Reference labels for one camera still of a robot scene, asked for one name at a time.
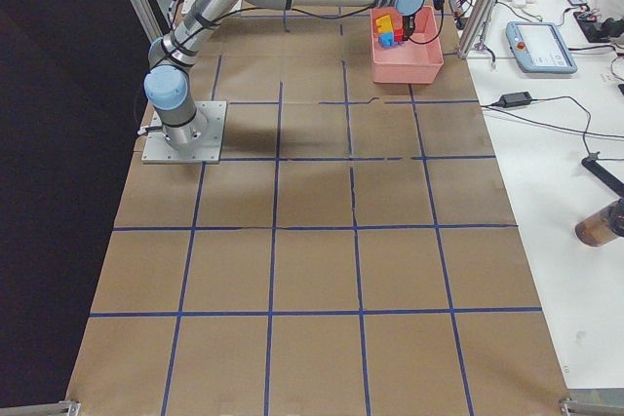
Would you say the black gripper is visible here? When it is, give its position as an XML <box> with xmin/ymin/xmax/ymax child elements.
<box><xmin>402</xmin><ymin>13</ymin><xmax>416</xmax><ymax>42</ymax></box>

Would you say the red toy block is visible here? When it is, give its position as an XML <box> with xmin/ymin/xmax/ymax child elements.
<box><xmin>393</xmin><ymin>27</ymin><xmax>405</xmax><ymax>44</ymax></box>

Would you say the blue toy block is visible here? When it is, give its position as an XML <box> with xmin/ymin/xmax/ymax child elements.
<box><xmin>377</xmin><ymin>31</ymin><xmax>397</xmax><ymax>48</ymax></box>

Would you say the yellow toy block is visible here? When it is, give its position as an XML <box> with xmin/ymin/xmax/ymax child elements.
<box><xmin>374</xmin><ymin>14</ymin><xmax>394</xmax><ymax>38</ymax></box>

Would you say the pink plastic box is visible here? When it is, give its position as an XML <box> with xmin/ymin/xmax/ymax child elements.
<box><xmin>370</xmin><ymin>6</ymin><xmax>444</xmax><ymax>84</ymax></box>

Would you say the black power adapter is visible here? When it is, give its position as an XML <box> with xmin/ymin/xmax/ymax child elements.
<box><xmin>499</xmin><ymin>92</ymin><xmax>533</xmax><ymax>108</ymax></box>

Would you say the brown drink bottle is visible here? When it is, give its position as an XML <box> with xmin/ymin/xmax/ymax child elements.
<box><xmin>574</xmin><ymin>199</ymin><xmax>623</xmax><ymax>246</ymax></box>

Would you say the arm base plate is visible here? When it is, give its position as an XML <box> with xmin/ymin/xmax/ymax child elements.
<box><xmin>141</xmin><ymin>101</ymin><xmax>227</xmax><ymax>164</ymax></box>

